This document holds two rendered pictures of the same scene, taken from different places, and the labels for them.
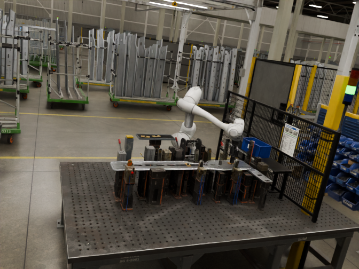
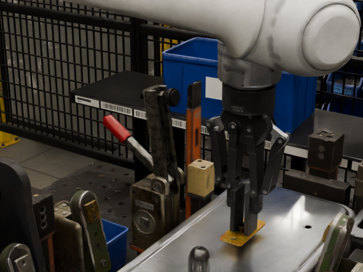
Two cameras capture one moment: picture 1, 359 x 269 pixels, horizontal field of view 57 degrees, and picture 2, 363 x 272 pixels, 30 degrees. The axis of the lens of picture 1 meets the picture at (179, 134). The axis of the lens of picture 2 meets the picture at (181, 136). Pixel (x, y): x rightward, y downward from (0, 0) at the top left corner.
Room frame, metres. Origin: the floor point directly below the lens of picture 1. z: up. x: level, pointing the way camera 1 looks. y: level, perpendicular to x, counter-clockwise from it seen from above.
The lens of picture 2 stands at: (2.39, 0.03, 1.54)
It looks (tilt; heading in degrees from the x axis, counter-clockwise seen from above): 22 degrees down; 327
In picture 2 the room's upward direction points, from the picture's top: straight up
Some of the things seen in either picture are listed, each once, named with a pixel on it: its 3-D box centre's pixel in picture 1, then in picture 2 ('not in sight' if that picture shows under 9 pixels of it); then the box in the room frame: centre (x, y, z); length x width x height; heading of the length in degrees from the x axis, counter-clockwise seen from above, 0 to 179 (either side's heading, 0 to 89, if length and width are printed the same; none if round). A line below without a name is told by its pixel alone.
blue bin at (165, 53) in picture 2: (256, 147); (239, 82); (3.49, -0.85, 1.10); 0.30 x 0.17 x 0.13; 28
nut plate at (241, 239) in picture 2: not in sight; (243, 228); (3.09, -0.55, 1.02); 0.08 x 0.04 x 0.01; 113
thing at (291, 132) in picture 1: (289, 140); not in sight; (3.22, -1.09, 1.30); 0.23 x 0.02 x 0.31; 23
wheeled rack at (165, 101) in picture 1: (143, 77); not in sight; (10.02, 1.29, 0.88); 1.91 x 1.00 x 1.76; 110
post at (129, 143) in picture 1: (127, 159); not in sight; (3.02, 0.47, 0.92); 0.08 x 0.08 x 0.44; 23
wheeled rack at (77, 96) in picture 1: (67, 70); not in sight; (9.06, 3.27, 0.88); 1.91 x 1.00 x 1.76; 24
